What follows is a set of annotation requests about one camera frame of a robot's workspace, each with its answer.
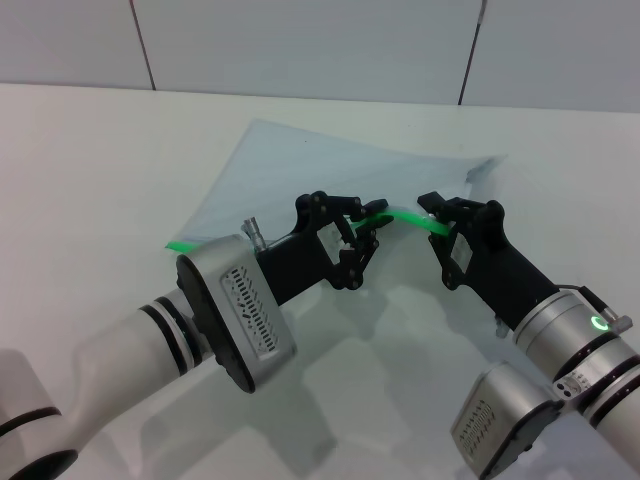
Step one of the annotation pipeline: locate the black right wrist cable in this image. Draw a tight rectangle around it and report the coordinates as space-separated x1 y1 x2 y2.
558 284 630 327

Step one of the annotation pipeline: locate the clear green-edged document bag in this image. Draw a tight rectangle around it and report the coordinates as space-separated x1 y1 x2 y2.
163 118 509 254

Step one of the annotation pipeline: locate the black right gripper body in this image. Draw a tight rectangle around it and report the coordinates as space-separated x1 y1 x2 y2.
447 223 560 327

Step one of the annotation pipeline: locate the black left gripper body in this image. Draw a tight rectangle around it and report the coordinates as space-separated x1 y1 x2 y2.
256 218 351 307

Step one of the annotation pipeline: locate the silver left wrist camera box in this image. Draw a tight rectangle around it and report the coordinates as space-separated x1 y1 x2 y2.
174 232 299 395

